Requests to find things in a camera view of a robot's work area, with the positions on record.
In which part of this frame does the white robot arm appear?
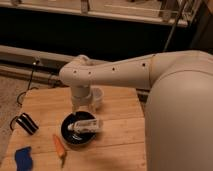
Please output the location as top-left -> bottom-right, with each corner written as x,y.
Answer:
59,50 -> 213,171

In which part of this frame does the orange carrot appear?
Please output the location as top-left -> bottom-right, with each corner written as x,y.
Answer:
53,134 -> 66,166

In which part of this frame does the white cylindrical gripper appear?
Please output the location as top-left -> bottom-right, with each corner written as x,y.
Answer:
71,86 -> 93,113

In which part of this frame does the translucent plastic cup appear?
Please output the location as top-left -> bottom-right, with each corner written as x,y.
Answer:
92,87 -> 103,109

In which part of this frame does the blue cloth piece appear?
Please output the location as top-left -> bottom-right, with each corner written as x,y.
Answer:
15,146 -> 33,171

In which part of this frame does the metal rod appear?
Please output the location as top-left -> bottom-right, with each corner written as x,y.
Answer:
163,0 -> 187,52

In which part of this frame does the black white striped eraser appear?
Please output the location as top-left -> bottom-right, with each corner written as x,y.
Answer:
16,113 -> 39,135

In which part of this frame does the white tube in bowl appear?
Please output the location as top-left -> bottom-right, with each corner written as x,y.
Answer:
68,119 -> 103,134

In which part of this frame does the black round bowl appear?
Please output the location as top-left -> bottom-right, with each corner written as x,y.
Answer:
61,111 -> 95,145

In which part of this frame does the metal floor rail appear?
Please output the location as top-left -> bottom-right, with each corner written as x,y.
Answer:
0,45 -> 73,84

